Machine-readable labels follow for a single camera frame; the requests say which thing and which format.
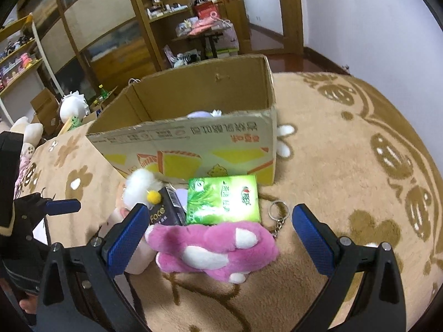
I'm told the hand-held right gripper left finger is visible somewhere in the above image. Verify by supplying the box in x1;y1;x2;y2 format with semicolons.
36;202;150;332

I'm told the wooden wall shelf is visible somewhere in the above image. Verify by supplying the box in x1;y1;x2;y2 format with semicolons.
0;13;46;125

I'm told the pale pink plush toy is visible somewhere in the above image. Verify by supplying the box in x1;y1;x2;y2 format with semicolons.
99;180;157;274

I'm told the wooden wardrobe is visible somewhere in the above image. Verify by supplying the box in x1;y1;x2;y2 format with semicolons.
17;0;167;99

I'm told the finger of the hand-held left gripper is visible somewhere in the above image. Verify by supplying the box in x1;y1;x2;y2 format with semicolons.
16;194;82;218

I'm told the white spiky-haired plush doll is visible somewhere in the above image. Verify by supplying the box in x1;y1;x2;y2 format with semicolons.
58;90;91;126

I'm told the red gift box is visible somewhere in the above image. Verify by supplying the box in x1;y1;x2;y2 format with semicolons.
193;1;218;20

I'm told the person's left hand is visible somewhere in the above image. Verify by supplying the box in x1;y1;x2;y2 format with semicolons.
19;297;38;326

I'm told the small black box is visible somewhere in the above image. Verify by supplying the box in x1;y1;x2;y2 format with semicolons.
149;186;189;227

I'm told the small dark side table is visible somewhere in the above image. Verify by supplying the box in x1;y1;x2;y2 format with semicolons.
172;28;240;60

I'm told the printed cardboard box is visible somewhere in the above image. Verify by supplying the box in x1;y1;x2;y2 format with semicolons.
86;54;278;185

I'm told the white fluffy plush toy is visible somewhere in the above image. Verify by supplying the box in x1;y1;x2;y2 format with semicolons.
124;169;164;212

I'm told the lavender plush toy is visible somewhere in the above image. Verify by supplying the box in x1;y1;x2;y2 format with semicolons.
187;110;223;120

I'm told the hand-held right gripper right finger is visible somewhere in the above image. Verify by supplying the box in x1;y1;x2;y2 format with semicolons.
292;204;406;332

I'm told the black white striped toy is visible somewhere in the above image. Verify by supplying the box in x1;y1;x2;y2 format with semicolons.
172;50;202;69

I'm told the metal keyring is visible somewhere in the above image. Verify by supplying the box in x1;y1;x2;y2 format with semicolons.
268;200;290;239

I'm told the wooden door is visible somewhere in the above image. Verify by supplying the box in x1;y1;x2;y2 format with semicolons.
217;0;306;55

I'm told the beige plush toy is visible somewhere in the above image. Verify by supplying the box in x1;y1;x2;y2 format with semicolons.
10;116;44;147

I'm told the green tissue packet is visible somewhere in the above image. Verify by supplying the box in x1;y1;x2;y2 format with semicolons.
186;175;261;225

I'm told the small brown cardboard box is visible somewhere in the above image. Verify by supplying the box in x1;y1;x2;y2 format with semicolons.
30;88;62;136

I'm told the beige printed blanket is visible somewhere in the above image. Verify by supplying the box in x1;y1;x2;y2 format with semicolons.
14;71;443;332

